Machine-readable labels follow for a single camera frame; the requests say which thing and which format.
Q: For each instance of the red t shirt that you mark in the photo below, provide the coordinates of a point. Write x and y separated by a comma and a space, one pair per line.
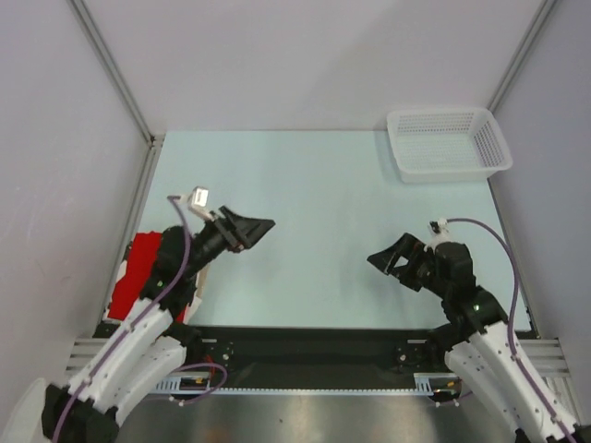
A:
142, 245

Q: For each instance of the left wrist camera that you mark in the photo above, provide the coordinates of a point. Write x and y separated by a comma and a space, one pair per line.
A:
196, 202

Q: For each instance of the white perforated plastic basket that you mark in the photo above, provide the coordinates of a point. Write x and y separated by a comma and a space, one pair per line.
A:
453, 144

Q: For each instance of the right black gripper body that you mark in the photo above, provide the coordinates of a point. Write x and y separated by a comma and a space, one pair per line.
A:
421, 272

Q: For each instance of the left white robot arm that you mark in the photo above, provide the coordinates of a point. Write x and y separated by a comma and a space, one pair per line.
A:
150, 342

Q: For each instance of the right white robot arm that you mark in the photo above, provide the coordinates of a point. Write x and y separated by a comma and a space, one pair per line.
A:
478, 343

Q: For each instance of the white slotted cable duct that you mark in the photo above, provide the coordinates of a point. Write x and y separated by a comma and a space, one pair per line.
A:
186, 387

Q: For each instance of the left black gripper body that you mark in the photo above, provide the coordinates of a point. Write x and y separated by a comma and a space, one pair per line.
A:
210, 244

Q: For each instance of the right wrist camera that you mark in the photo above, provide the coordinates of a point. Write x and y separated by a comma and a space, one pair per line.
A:
438, 231

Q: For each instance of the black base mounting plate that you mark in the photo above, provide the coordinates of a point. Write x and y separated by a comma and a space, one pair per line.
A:
359, 357

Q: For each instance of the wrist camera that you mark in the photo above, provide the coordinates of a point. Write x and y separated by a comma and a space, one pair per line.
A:
196, 202
438, 231

